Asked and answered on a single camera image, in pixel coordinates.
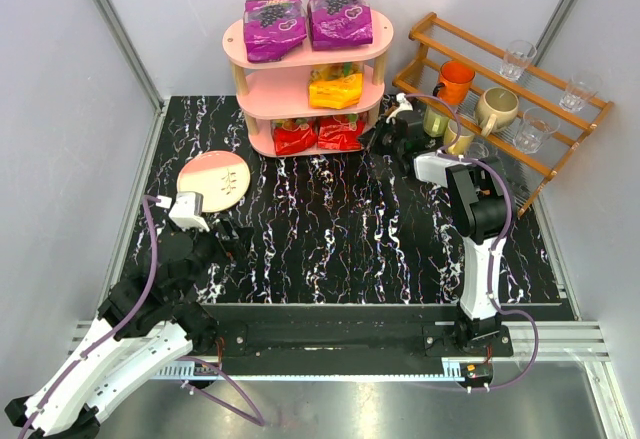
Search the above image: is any red candy bag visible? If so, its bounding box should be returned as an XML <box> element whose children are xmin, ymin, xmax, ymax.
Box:
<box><xmin>271</xmin><ymin>117</ymin><xmax>318</xmax><ymax>156</ymax></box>
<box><xmin>317</xmin><ymin>114</ymin><xmax>366</xmax><ymax>151</ymax></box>

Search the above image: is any orange candy bag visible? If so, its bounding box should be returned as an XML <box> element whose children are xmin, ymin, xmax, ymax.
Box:
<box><xmin>308</xmin><ymin>62</ymin><xmax>364</xmax><ymax>110</ymax></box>

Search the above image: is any purple candy bag front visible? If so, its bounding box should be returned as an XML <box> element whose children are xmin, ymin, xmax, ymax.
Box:
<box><xmin>307</xmin><ymin>0</ymin><xmax>373</xmax><ymax>51</ymax></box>

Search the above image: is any purple candy bag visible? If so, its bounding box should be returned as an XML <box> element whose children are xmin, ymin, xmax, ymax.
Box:
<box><xmin>307</xmin><ymin>0</ymin><xmax>373</xmax><ymax>51</ymax></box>
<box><xmin>243</xmin><ymin>0</ymin><xmax>307</xmax><ymax>63</ymax></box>

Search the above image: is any purple candy bag back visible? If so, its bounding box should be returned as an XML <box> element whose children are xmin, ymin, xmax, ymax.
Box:
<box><xmin>243</xmin><ymin>0</ymin><xmax>307</xmax><ymax>63</ymax></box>

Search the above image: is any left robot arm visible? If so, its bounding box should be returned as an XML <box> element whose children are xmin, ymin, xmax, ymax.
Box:
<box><xmin>5</xmin><ymin>220</ymin><xmax>253</xmax><ymax>438</ymax></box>

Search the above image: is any pink three-tier shelf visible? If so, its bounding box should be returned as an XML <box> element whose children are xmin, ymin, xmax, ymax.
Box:
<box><xmin>222</xmin><ymin>10</ymin><xmax>394</xmax><ymax>157</ymax></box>

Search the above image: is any clear glass middle shelf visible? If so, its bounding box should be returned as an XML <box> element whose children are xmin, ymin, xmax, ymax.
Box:
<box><xmin>513</xmin><ymin>107</ymin><xmax>560</xmax><ymax>155</ymax></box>

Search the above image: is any green-yellow mug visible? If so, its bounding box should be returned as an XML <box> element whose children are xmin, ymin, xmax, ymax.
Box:
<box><xmin>423</xmin><ymin>106</ymin><xmax>450</xmax><ymax>138</ymax></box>

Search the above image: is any pink round plate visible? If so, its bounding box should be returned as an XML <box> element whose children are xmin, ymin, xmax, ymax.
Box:
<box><xmin>177</xmin><ymin>150</ymin><xmax>251</xmax><ymax>213</ymax></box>

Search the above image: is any cream yellow mug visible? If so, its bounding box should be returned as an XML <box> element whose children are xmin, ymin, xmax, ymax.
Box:
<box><xmin>443</xmin><ymin>119</ymin><xmax>475</xmax><ymax>155</ymax></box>

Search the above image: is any small clear glass bottom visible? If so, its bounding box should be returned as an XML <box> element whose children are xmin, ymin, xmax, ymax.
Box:
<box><xmin>465</xmin><ymin>142</ymin><xmax>490</xmax><ymax>159</ymax></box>

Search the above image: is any orange mug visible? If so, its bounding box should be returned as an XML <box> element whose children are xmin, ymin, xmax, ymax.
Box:
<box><xmin>432</xmin><ymin>60</ymin><xmax>475</xmax><ymax>106</ymax></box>

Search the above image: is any beige round mug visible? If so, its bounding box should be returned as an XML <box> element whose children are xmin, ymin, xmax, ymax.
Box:
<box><xmin>474</xmin><ymin>87</ymin><xmax>519</xmax><ymax>137</ymax></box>

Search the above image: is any wooden cup rack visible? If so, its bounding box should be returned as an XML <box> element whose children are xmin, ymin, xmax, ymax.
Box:
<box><xmin>393</xmin><ymin>12</ymin><xmax>614</xmax><ymax>213</ymax></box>

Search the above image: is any clear glass top left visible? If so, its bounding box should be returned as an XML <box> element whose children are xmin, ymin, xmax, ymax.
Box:
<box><xmin>499</xmin><ymin>40</ymin><xmax>537</xmax><ymax>82</ymax></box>

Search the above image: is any clear glass top right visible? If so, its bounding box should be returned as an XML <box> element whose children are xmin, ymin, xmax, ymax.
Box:
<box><xmin>559</xmin><ymin>71</ymin><xmax>602</xmax><ymax>113</ymax></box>

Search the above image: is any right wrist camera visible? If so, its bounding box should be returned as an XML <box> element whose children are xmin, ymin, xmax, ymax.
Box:
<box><xmin>385</xmin><ymin>92</ymin><xmax>413</xmax><ymax>124</ymax></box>

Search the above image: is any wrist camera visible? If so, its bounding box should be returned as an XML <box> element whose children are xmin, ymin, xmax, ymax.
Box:
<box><xmin>385</xmin><ymin>92</ymin><xmax>413</xmax><ymax>124</ymax></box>
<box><xmin>156</xmin><ymin>191</ymin><xmax>210</xmax><ymax>232</ymax></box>

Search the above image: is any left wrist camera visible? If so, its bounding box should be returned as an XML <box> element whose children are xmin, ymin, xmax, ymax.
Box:
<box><xmin>156</xmin><ymin>191</ymin><xmax>210</xmax><ymax>232</ymax></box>

